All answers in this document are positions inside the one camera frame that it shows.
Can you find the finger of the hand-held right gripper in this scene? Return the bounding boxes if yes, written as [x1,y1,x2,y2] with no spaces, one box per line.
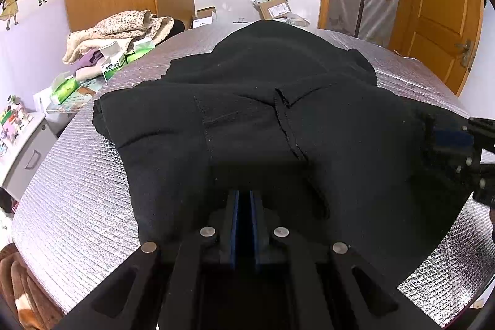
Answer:
[428,116,495,157]
[450,153,495,206]

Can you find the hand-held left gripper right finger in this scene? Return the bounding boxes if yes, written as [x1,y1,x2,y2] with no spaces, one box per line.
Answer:
[249,190,437,330]

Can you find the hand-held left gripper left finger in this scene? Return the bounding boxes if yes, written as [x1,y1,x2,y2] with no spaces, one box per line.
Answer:
[50,190,243,330]

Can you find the black pants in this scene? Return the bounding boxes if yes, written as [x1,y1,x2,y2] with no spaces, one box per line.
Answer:
[93,21,480,284]

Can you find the wooden door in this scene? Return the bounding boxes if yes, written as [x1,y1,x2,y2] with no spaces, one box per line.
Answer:
[389,0,486,96]

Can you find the silver foil mat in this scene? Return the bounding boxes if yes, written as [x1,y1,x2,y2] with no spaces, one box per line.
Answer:
[11,23,495,328]

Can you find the green white medicine box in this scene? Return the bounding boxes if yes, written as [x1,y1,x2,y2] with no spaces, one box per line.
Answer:
[101,54,127,81]

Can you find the printed folding table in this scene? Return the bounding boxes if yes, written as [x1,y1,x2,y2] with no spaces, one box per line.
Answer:
[44,77,105,114]

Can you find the green tissue pack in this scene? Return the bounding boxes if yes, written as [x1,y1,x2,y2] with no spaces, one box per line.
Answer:
[126,38,155,64]
[50,73,82,104]

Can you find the black hat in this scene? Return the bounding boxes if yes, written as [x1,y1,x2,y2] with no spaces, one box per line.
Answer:
[166,19,194,39]

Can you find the white box with black label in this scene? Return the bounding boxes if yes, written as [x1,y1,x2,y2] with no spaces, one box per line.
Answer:
[192,7,218,28]

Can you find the brown blanket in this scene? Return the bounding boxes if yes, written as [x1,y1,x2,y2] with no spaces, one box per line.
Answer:
[0,233,64,327]

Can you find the beige folded cloth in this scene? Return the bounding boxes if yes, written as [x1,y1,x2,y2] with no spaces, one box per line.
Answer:
[75,65,103,81]

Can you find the brown cardboard box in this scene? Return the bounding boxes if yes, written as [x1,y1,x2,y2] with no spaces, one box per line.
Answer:
[258,0,291,20]

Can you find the grey drawer cabinet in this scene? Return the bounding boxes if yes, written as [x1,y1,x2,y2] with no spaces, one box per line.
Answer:
[0,111,58,199]

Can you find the white open carton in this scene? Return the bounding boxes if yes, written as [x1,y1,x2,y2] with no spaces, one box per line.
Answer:
[98,42,124,62]

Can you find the purple folded cloth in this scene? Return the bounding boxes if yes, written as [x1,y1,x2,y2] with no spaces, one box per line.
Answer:
[71,49,105,71]

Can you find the pile of folded blankets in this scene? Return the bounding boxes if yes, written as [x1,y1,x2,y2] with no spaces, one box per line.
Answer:
[63,10,174,64]

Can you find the group of cosmetic bottles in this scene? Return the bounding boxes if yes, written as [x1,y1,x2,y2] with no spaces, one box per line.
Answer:
[0,95,32,156]

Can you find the metal door handle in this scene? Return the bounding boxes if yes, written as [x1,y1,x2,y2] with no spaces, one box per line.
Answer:
[454,40,474,66]

